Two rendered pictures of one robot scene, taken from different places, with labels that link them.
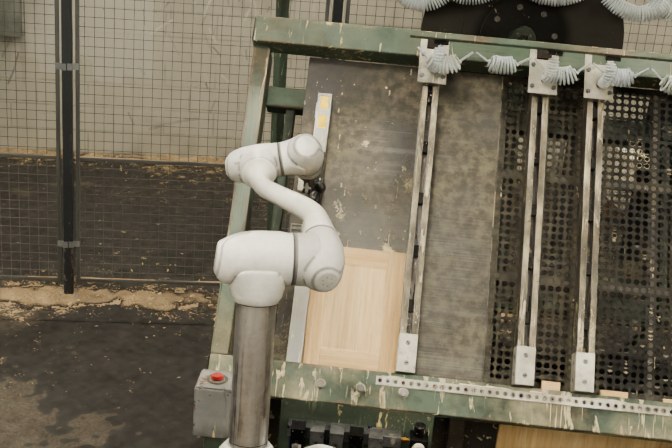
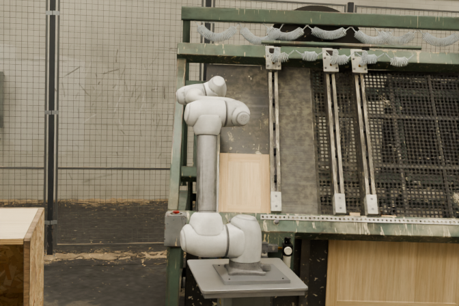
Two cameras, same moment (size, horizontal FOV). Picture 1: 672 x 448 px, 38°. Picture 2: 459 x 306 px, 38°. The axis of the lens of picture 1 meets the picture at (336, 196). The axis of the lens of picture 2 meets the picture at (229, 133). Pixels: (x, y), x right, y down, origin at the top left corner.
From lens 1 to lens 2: 1.30 m
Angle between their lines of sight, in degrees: 15
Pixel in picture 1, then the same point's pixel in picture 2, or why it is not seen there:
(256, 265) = (207, 111)
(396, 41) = (253, 50)
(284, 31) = (193, 49)
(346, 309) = (240, 184)
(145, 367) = (106, 282)
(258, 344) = (210, 154)
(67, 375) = (59, 287)
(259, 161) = (195, 89)
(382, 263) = (257, 160)
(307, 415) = not seen: hidden behind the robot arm
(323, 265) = (241, 110)
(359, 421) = not seen: hidden behind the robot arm
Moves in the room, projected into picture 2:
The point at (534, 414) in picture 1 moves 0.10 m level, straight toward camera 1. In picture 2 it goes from (348, 228) to (348, 231)
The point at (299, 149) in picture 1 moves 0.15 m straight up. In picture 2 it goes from (215, 82) to (216, 55)
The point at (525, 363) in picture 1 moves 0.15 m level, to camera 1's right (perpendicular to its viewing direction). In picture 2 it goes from (340, 201) to (365, 202)
